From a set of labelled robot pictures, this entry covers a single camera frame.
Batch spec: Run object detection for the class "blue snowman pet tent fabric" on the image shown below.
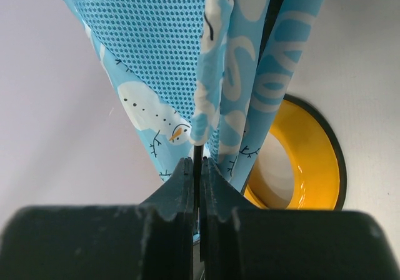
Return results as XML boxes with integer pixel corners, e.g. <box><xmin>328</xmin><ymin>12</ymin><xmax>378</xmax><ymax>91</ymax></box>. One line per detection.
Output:
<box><xmin>63</xmin><ymin>0</ymin><xmax>338</xmax><ymax>209</ymax></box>

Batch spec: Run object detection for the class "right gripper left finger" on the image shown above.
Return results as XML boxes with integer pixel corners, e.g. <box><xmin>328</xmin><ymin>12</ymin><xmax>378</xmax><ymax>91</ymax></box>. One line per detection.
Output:
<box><xmin>1</xmin><ymin>158</ymin><xmax>194</xmax><ymax>279</ymax></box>

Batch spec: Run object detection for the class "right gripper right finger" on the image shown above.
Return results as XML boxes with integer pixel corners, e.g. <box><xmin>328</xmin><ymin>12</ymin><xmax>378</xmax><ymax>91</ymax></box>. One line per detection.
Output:
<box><xmin>200</xmin><ymin>159</ymin><xmax>399</xmax><ymax>279</ymax></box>

